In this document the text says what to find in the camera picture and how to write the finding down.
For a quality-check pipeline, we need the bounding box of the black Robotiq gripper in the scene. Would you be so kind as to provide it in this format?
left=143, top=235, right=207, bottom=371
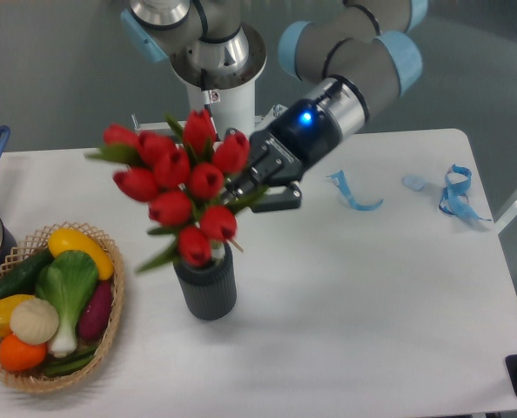
left=224, top=98, right=341, bottom=213

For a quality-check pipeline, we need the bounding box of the red tulip bouquet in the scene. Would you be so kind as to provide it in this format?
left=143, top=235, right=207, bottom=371
left=87, top=110, right=266, bottom=272

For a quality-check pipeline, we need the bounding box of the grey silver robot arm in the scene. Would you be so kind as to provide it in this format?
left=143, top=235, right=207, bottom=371
left=120, top=1, right=428, bottom=212

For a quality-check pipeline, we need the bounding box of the dark grey ribbed vase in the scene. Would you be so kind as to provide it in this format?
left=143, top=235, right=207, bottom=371
left=174, top=244, right=237, bottom=320

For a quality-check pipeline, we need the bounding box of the small light blue cap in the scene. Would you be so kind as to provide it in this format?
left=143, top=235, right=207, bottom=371
left=401, top=174, right=426, bottom=192

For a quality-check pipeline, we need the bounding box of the crumpled blue tape strip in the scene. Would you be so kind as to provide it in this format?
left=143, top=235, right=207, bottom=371
left=438, top=165, right=491, bottom=221

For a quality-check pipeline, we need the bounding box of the purple sweet potato toy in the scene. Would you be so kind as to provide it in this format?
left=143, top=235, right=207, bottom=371
left=77, top=281, right=112, bottom=340

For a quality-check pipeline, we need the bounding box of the green bok choy toy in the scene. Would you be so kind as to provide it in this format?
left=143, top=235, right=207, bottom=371
left=35, top=250, right=98, bottom=359

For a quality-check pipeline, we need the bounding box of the woven wicker basket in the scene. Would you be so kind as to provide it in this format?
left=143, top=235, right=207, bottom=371
left=0, top=222, right=125, bottom=394

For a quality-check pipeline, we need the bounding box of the dark green cucumber toy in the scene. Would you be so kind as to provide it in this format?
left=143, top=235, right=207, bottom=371
left=0, top=248, right=54, bottom=300

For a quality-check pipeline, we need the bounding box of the cream garlic bun toy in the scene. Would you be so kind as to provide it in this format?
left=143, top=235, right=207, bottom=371
left=10, top=298, right=59, bottom=345

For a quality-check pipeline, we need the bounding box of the green pea pods toy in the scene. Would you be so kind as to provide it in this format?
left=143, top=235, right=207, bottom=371
left=42, top=345, right=97, bottom=378

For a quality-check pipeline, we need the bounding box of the yellow bell pepper toy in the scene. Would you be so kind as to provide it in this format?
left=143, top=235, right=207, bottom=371
left=0, top=294, right=35, bottom=338

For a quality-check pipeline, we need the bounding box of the orange fruit toy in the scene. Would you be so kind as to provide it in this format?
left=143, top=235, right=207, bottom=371
left=0, top=334, right=47, bottom=372

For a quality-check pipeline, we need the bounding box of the white metal base frame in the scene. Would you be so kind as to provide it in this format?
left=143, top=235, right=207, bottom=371
left=134, top=104, right=288, bottom=142

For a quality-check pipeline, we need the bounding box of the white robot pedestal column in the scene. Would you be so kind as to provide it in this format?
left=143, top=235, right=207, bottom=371
left=185, top=80, right=255, bottom=139

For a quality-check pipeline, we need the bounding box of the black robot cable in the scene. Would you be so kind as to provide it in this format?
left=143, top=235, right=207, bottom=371
left=198, top=68, right=220, bottom=131

